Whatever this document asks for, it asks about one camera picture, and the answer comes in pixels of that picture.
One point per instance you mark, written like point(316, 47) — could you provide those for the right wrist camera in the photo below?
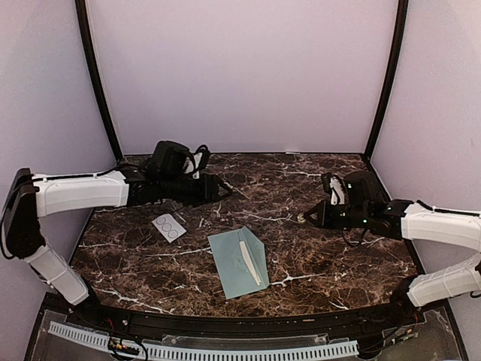
point(333, 185)

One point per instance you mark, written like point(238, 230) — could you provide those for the white sticker seal sheet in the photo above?
point(169, 228)

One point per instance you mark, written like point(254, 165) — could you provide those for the black corner post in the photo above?
point(95, 78)
point(389, 78)

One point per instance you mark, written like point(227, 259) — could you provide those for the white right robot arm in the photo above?
point(356, 202)

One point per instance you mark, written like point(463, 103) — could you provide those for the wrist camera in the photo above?
point(197, 162)
point(333, 185)

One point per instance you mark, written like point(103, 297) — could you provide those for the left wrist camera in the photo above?
point(197, 162)

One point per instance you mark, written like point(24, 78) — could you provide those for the white letter sheet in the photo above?
point(249, 262)

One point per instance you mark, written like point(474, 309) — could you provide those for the black right corner post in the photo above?
point(389, 78)

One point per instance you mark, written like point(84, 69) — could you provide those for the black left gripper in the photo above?
point(208, 192)

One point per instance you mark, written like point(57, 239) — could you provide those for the white slotted cable duct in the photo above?
point(188, 348)

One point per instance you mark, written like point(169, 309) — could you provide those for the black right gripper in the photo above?
point(324, 219)

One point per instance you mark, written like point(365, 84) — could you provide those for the black front rail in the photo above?
point(370, 322)

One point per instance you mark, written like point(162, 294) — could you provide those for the light blue paper envelope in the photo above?
point(235, 277)

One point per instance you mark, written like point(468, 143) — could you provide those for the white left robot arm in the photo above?
point(173, 172)

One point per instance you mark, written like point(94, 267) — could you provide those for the black left corner post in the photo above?
point(95, 78)

